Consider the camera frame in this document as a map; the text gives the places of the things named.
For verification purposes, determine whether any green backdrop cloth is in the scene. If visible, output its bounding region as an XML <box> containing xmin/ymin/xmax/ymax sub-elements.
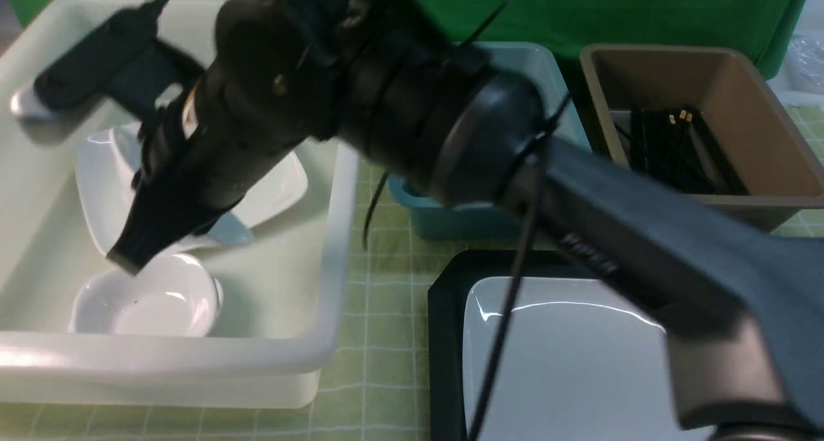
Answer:
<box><xmin>0</xmin><ymin>0</ymin><xmax>815</xmax><ymax>100</ymax></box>

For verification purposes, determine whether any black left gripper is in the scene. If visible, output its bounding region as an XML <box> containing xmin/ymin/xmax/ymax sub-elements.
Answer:
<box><xmin>10</xmin><ymin>0</ymin><xmax>204</xmax><ymax>122</ymax></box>

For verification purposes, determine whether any brown plastic bin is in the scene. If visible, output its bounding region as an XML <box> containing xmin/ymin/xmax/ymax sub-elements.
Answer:
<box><xmin>579</xmin><ymin>44</ymin><xmax>823</xmax><ymax>232</ymax></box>

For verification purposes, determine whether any large white plastic bin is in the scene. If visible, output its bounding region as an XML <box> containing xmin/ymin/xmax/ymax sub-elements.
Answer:
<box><xmin>1</xmin><ymin>0</ymin><xmax>359</xmax><ymax>408</ymax></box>

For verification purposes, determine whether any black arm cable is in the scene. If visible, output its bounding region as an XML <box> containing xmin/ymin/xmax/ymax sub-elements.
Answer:
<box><xmin>467</xmin><ymin>93</ymin><xmax>574</xmax><ymax>441</ymax></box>

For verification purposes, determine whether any white square bowl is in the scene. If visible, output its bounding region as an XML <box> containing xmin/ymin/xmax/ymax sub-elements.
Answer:
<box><xmin>67</xmin><ymin>254</ymin><xmax>223</xmax><ymax>337</ymax></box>

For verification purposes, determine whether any white square rice plate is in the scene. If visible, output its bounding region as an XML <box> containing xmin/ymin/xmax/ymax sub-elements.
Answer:
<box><xmin>480</xmin><ymin>277</ymin><xmax>713</xmax><ymax>440</ymax></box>

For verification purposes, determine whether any black serving tray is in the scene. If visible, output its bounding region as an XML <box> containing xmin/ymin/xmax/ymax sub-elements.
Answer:
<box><xmin>427</xmin><ymin>249</ymin><xmax>580</xmax><ymax>441</ymax></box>

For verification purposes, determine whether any bundle of black chopsticks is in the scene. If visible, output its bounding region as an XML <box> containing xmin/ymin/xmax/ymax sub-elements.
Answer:
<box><xmin>610</xmin><ymin>106</ymin><xmax>750</xmax><ymax>196</ymax></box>

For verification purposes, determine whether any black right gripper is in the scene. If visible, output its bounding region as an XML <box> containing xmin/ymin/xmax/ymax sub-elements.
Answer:
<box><xmin>106</xmin><ymin>0</ymin><xmax>451</xmax><ymax>274</ymax></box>

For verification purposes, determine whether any teal plastic bin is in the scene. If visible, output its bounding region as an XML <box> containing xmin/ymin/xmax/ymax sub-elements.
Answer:
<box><xmin>388</xmin><ymin>42</ymin><xmax>568</xmax><ymax>241</ymax></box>

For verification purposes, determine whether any green checkered table mat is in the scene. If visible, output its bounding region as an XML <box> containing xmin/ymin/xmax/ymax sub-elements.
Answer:
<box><xmin>0</xmin><ymin>103</ymin><xmax>824</xmax><ymax>441</ymax></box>

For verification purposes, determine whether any white square plate in bin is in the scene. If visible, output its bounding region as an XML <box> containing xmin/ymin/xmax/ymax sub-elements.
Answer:
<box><xmin>75</xmin><ymin>122</ymin><xmax>307</xmax><ymax>254</ymax></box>

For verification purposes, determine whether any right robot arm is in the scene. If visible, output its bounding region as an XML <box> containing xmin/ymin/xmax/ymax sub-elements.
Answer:
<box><xmin>107</xmin><ymin>0</ymin><xmax>822</xmax><ymax>440</ymax></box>

